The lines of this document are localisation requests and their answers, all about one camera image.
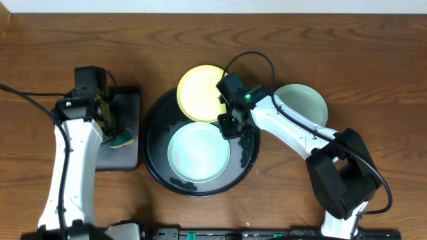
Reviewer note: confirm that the mint plate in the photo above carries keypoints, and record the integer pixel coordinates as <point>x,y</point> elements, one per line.
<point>306,101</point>
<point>198,153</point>

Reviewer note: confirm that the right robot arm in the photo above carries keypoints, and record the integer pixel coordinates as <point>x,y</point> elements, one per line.
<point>342,173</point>

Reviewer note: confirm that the mint plate front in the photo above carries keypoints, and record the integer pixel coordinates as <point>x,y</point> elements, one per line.
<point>198,153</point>

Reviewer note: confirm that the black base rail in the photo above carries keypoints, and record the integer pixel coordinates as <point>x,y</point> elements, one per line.
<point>197,234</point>

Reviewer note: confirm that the black rectangular tray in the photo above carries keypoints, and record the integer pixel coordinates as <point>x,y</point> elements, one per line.
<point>121,152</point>

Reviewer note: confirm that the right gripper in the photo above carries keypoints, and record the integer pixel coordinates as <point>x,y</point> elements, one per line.
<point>231,134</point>

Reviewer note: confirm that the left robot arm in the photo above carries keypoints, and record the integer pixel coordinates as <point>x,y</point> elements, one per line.
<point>96,129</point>

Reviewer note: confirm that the yellow plate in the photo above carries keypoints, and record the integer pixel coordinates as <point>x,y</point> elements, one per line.
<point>198,96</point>

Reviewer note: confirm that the green yellow sponge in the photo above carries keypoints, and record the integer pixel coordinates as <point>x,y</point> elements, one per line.
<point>125,138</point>

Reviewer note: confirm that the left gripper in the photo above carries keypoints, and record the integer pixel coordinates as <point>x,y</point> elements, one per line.
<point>114,108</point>

